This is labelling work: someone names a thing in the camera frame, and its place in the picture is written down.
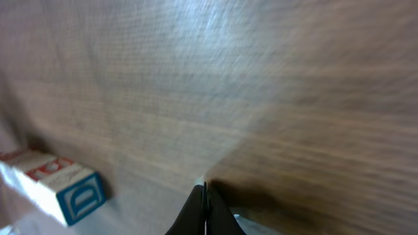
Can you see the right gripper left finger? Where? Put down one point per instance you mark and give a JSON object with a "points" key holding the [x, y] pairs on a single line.
{"points": [[192, 217]]}

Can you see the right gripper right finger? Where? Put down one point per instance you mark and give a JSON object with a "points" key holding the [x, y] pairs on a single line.
{"points": [[220, 219]]}

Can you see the block with seven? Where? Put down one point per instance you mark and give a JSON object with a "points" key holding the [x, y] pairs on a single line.
{"points": [[60, 187]]}

